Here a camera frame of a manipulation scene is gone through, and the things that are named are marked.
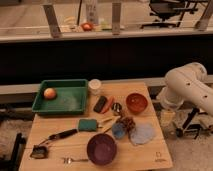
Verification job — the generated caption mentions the black handled brush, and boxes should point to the black handled brush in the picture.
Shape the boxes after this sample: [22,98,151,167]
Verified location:
[30,129,78,159]

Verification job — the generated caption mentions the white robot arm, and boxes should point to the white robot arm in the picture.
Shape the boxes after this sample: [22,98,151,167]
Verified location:
[157,62,213,116]

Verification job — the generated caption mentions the white cylindrical cup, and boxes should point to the white cylindrical cup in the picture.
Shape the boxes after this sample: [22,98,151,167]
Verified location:
[88,79,101,95]

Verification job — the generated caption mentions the orange carrot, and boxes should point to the orange carrot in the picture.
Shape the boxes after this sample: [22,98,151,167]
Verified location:
[101,97,114,114]

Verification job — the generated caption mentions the small metal round object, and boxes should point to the small metal round object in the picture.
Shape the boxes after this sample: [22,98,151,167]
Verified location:
[112,103,122,113]

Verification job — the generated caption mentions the orange brown bowl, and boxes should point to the orange brown bowl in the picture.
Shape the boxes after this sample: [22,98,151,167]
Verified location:
[126,93,148,114]

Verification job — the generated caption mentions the wooden spatula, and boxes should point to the wooden spatula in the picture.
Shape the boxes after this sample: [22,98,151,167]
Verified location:
[98,116,119,133]

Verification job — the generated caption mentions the green sponge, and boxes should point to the green sponge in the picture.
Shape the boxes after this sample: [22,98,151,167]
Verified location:
[78,119,98,132]

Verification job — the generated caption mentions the brown pine cone object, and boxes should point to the brown pine cone object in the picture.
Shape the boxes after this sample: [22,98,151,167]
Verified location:
[121,117,135,132]

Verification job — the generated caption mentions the blue round object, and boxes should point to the blue round object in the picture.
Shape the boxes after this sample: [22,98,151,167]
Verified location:
[111,123,125,139]

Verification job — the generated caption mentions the green plastic tray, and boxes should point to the green plastic tray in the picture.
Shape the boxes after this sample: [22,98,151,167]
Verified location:
[32,79,88,116]

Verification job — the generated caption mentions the orange apple in tray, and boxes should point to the orange apple in tray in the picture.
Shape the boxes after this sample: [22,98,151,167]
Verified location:
[43,88,57,100]

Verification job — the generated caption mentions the light blue cloth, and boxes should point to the light blue cloth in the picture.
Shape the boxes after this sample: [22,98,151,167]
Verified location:
[129,123,156,145]

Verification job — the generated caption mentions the purple bowl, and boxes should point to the purple bowl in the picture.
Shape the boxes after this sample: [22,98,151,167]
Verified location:
[87,133,117,166]

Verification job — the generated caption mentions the red fruit on far shelf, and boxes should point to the red fruit on far shelf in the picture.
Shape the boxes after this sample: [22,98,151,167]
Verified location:
[81,22,93,31]

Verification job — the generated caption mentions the silver fork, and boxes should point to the silver fork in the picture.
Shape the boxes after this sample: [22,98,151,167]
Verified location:
[62,157,89,164]

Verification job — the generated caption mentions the black stand right of table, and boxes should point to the black stand right of table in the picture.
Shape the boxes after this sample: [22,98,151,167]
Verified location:
[176,108,199,137]

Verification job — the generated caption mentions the black office chair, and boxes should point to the black office chair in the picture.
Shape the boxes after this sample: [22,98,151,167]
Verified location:
[141,0,198,29]

